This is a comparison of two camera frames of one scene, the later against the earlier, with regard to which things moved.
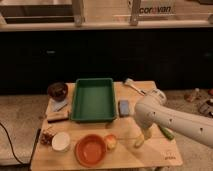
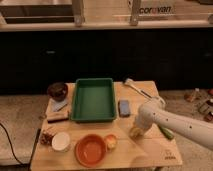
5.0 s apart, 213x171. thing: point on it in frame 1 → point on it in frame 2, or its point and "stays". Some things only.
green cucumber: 166,132 stays
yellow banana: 139,140 → 136,133
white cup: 60,141 stays
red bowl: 90,150 stays
